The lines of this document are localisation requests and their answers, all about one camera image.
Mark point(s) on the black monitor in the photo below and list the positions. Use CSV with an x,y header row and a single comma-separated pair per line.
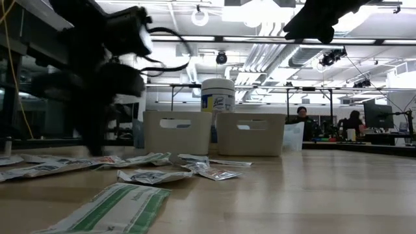
x,y
378,115
135,110

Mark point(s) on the black ceiling camera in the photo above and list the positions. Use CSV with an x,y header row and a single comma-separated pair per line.
x,y
362,84
331,57

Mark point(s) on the black overhead rig beam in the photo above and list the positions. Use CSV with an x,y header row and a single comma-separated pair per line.
x,y
260,39

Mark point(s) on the grey plastic bin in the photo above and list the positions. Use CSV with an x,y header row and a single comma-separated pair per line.
x,y
250,139

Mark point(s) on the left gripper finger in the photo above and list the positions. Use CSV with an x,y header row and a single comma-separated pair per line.
x,y
92,130

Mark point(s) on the white plastic bin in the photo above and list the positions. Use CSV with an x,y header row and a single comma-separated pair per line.
x,y
177,136

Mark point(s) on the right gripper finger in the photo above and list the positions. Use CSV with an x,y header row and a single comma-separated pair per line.
x,y
299,26

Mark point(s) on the person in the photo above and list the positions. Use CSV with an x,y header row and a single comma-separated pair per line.
x,y
354,122
302,122

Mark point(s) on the clear plastic container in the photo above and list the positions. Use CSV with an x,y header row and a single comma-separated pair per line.
x,y
294,136

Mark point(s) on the black overhead camera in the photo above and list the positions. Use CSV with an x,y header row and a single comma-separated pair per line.
x,y
221,58

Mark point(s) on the colourful toy blocks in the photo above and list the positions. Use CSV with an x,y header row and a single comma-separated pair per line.
x,y
325,139

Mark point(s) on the disinfectant wipes canister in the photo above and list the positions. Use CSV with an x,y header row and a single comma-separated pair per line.
x,y
217,95

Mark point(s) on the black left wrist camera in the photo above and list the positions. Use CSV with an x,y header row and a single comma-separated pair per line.
x,y
130,31

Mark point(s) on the small grey cylinder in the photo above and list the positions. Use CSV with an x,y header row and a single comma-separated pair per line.
x,y
8,146

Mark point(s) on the red label wipe packet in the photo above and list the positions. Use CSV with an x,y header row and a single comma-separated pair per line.
x,y
107,160

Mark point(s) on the dark background workbench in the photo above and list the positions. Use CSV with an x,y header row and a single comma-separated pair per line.
x,y
390,138

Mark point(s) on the black background rig frame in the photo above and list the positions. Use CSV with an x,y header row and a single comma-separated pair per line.
x,y
287,104

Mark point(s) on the dark background desk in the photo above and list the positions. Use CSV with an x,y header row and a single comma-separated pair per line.
x,y
122,133

